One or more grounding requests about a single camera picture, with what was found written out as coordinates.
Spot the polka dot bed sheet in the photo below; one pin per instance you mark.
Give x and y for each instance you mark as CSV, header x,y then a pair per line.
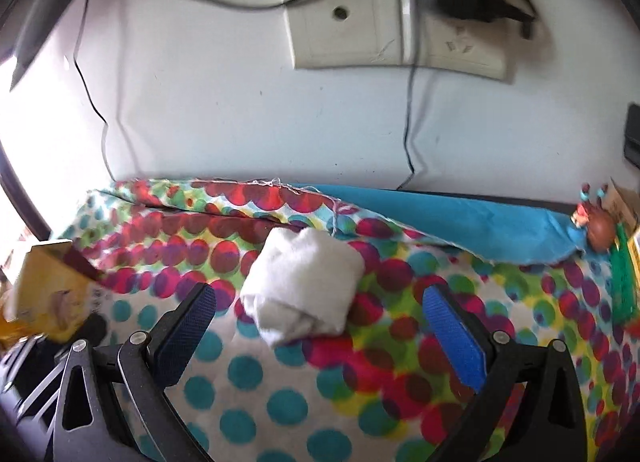
x,y
319,349

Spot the yellow medicine box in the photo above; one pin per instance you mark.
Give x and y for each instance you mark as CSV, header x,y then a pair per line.
x,y
51,285

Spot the black webcam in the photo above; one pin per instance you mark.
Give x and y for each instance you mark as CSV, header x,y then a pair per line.
x,y
632,135

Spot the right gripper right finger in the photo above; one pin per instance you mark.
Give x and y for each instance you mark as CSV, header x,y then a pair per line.
x,y
461,336

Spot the red green small box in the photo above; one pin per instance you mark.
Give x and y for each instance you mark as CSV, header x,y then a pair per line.
x,y
625,289

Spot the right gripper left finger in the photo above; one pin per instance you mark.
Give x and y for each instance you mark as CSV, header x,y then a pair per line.
x,y
176,336

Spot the small snail toy figure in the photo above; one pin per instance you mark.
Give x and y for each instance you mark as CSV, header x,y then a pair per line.
x,y
591,216

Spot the white wall socket plate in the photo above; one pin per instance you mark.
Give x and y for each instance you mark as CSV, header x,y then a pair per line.
x,y
328,34

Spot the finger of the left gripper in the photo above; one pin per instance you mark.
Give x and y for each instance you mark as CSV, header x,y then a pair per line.
x,y
31,370

